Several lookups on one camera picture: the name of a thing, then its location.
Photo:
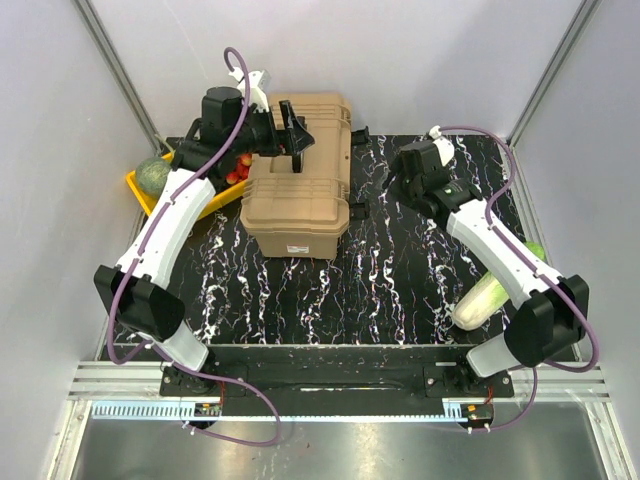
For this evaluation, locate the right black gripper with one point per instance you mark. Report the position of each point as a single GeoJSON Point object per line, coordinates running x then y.
{"type": "Point", "coordinates": [396, 184]}

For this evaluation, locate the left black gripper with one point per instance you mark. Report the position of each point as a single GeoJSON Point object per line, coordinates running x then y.
{"type": "Point", "coordinates": [282, 142]}

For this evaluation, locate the tan plastic tool box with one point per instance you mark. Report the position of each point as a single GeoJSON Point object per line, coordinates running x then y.
{"type": "Point", "coordinates": [303, 214]}

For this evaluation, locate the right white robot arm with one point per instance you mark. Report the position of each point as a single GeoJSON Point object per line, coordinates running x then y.
{"type": "Point", "coordinates": [551, 309]}

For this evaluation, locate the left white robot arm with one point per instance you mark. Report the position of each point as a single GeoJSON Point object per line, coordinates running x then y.
{"type": "Point", "coordinates": [235, 121]}

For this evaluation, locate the yellow plastic fruit tray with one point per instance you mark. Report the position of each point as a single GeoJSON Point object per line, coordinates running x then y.
{"type": "Point", "coordinates": [222, 198]}

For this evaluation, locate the napa cabbage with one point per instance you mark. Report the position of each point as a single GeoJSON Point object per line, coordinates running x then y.
{"type": "Point", "coordinates": [480, 300]}

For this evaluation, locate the green netted melon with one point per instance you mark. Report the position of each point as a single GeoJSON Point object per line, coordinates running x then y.
{"type": "Point", "coordinates": [151, 176]}

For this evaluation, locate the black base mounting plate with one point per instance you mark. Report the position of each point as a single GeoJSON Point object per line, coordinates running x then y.
{"type": "Point", "coordinates": [343, 381]}

